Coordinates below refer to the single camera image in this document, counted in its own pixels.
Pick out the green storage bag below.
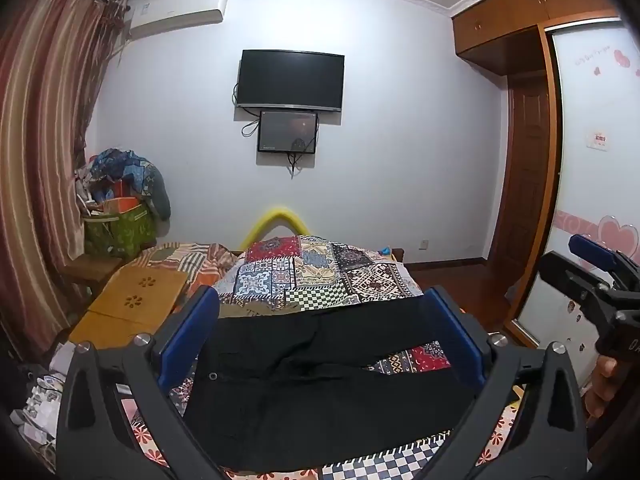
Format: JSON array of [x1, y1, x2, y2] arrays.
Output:
[[82, 197, 158, 263]]

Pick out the black pants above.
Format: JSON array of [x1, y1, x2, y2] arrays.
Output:
[[182, 296, 483, 476]]

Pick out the heart print wardrobe door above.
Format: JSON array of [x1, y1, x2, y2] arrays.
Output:
[[517, 20, 640, 351]]

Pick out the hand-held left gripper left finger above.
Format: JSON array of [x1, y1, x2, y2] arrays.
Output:
[[56, 287, 236, 480]]

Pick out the patchwork blanket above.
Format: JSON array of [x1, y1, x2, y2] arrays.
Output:
[[165, 235, 501, 480]]

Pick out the wooden overhead cabinet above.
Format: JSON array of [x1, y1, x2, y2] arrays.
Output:
[[451, 0, 626, 76]]

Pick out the white printed cloth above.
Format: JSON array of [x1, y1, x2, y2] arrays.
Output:
[[12, 342, 68, 466]]

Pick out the orange striped sheet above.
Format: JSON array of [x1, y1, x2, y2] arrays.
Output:
[[132, 242, 241, 306]]

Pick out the wooden stool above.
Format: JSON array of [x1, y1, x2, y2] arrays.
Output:
[[62, 255, 123, 296]]

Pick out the person's right hand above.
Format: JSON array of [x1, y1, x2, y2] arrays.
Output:
[[585, 355, 621, 426]]

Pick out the wooden door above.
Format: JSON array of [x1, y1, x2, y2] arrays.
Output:
[[487, 72, 551, 271]]

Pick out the black wall television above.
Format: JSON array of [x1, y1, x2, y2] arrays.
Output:
[[235, 49, 346, 113]]

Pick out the pile of clothes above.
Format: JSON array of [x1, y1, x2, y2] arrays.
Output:
[[75, 147, 172, 221]]

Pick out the white air conditioner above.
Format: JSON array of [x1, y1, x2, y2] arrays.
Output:
[[127, 0, 230, 41]]

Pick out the yellow foam tube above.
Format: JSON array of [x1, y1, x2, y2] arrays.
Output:
[[240, 205, 311, 251]]

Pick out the striped curtain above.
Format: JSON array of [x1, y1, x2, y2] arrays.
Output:
[[0, 0, 126, 361]]

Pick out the small black monitor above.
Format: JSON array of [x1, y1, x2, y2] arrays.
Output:
[[257, 110, 320, 155]]

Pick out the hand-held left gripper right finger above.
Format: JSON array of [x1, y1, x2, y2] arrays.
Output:
[[424, 285, 588, 480]]

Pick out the floral bedsheet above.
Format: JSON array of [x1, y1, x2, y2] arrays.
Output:
[[115, 385, 526, 480]]

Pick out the wooden lap table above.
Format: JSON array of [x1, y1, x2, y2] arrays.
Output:
[[68, 266, 188, 351]]

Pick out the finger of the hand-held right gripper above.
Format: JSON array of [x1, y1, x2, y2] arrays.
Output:
[[538, 251, 616, 306], [568, 233, 640, 281]]

